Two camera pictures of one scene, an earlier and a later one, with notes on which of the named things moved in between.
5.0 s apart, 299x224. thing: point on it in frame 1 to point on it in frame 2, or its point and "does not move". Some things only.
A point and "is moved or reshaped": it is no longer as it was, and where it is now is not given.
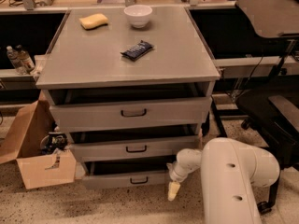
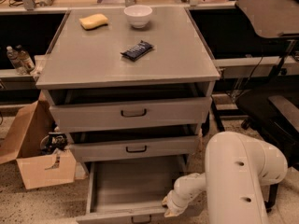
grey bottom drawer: (126, 175) is moved or reshaped
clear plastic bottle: (13, 56) does not move
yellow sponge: (93, 21) does not move
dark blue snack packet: (137, 50) does not move
